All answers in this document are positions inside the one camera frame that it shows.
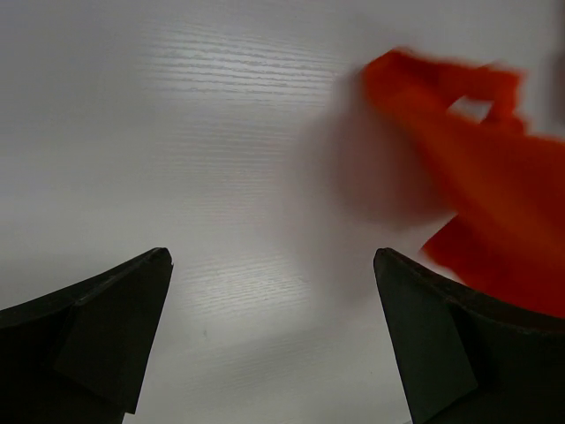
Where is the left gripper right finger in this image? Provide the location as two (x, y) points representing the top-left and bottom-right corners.
(373, 248), (564, 424)

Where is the orange t shirt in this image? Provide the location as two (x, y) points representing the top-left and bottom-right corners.
(361, 49), (564, 317)

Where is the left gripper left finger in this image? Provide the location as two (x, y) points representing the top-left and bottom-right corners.
(1, 247), (173, 423)

